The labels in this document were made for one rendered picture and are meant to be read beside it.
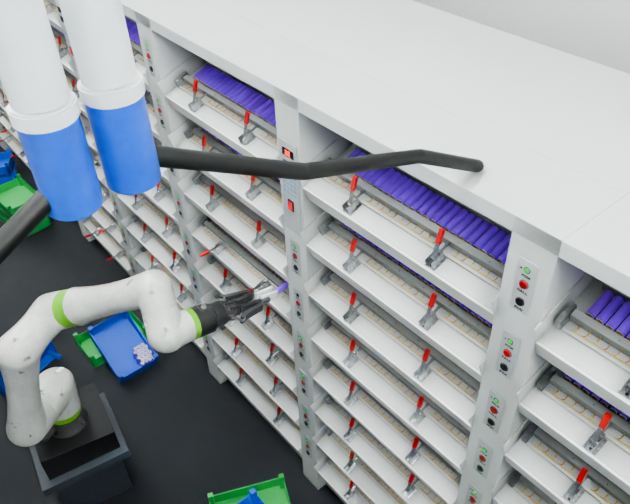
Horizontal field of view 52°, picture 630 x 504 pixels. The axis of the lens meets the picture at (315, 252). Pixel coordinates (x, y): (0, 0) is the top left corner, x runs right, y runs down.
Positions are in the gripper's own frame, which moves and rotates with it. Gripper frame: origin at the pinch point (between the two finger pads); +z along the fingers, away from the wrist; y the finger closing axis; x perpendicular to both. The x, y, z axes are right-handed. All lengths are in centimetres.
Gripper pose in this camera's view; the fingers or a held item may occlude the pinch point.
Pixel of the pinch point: (266, 295)
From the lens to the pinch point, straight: 204.3
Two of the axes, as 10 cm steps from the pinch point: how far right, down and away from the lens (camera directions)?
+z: 7.6, -2.7, 6.0
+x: -1.3, 8.4, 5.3
